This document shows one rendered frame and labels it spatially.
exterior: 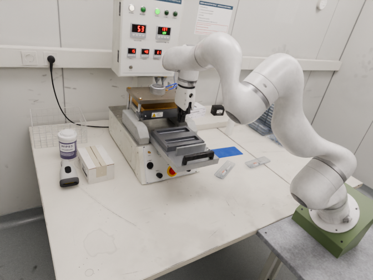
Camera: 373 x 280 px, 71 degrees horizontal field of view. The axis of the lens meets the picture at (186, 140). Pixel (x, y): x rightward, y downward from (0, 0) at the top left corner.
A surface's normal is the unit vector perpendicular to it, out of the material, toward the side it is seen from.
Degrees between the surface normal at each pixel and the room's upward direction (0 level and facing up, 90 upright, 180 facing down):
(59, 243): 0
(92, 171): 86
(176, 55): 74
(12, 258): 0
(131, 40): 90
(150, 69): 90
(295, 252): 0
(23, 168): 90
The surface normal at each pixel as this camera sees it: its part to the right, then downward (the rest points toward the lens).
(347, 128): -0.84, 0.13
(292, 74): 0.31, 0.24
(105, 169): 0.56, 0.46
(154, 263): 0.16, -0.86
